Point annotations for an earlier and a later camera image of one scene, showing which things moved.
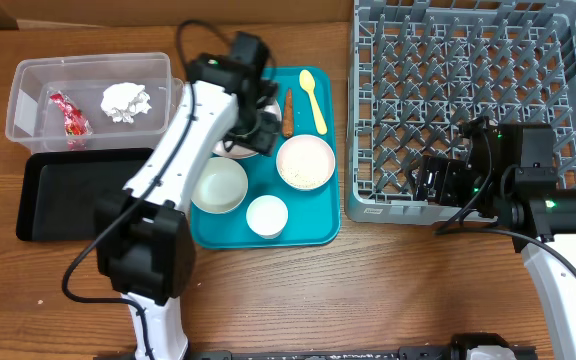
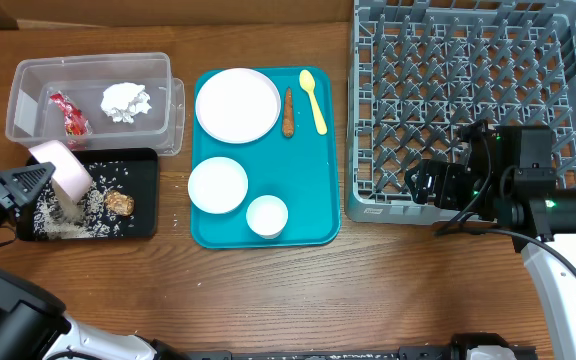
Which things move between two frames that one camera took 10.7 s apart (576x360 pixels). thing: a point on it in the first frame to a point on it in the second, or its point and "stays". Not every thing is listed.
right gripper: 448,173 stays
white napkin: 124,101 stays
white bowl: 219,184 stays
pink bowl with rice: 306,162 to 70,179
